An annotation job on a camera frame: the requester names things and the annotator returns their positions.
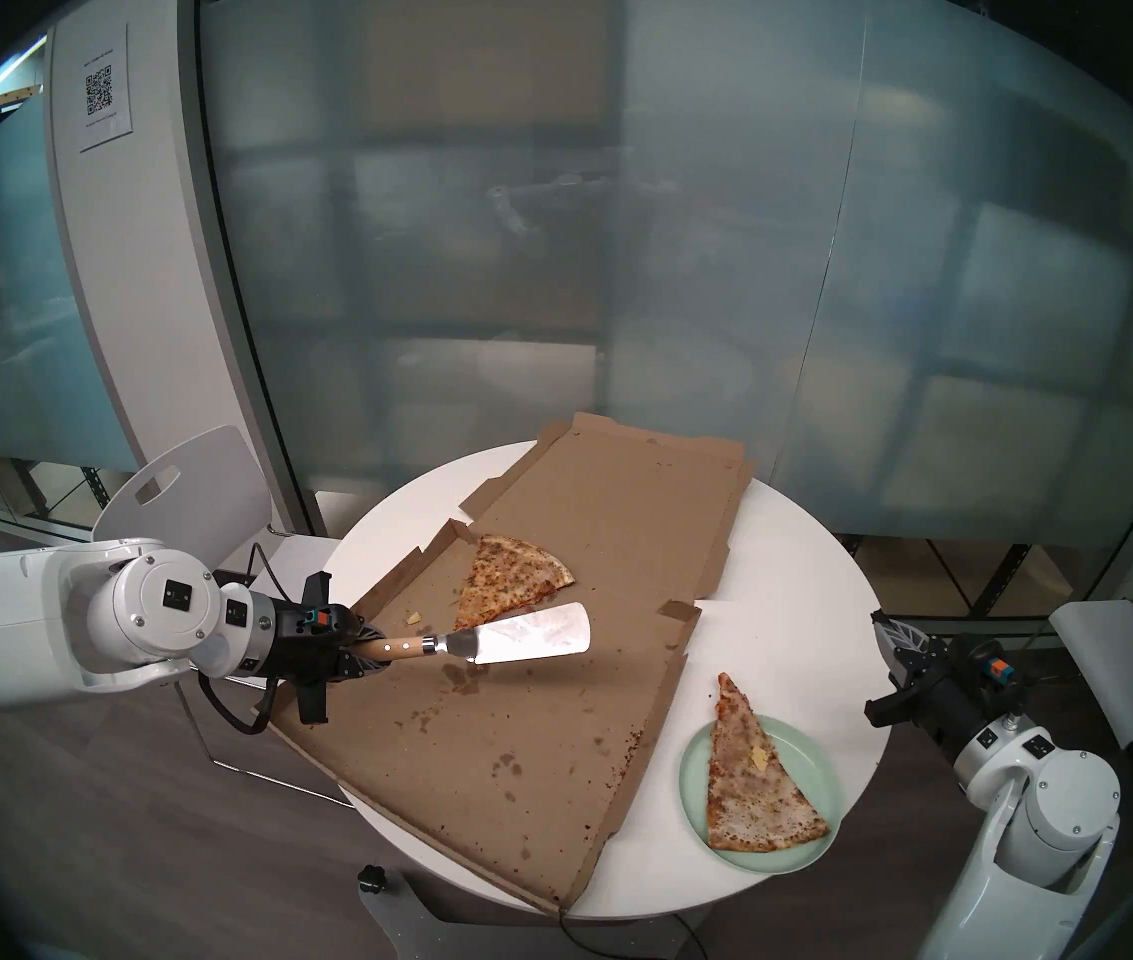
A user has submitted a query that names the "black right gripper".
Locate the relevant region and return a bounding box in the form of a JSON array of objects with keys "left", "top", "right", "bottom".
[{"left": 863, "top": 611, "right": 1023, "bottom": 760}]

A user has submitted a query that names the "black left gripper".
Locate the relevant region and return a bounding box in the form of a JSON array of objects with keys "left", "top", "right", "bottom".
[{"left": 270, "top": 570, "right": 388, "bottom": 725}]

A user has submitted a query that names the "pale cheese pizza slice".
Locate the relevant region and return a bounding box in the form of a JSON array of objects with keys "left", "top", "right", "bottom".
[{"left": 706, "top": 673, "right": 830, "bottom": 854}]

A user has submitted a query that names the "metal spatula with wooden handle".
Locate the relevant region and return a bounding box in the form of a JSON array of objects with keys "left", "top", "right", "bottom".
[{"left": 354, "top": 602, "right": 592, "bottom": 667}]

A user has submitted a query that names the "cardboard pizza box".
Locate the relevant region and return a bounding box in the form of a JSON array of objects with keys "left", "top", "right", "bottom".
[{"left": 266, "top": 412, "right": 755, "bottom": 914}]

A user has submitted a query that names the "pale green plate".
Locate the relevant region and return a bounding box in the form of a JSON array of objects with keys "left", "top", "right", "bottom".
[{"left": 678, "top": 713, "right": 844, "bottom": 875}]

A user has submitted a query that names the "browned pizza slice bitten tip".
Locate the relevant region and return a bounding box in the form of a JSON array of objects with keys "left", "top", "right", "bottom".
[{"left": 453, "top": 535, "right": 577, "bottom": 631}]

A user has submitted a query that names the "white chair with black legs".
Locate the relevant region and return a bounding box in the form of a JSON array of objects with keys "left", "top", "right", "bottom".
[{"left": 1016, "top": 593, "right": 1133, "bottom": 834}]

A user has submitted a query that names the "paper sign with QR code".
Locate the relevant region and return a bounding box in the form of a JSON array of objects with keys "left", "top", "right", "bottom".
[{"left": 76, "top": 23, "right": 134, "bottom": 154}]

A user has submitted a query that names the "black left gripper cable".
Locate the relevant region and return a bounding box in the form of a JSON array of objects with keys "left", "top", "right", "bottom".
[{"left": 198, "top": 543, "right": 292, "bottom": 737}]

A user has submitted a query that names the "white chair with handle hole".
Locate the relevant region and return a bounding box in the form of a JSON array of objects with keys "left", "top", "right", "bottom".
[{"left": 92, "top": 426, "right": 357, "bottom": 807}]

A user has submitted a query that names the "thin black floor cable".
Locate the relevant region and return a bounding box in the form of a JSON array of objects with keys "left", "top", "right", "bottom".
[{"left": 556, "top": 908, "right": 709, "bottom": 960}]

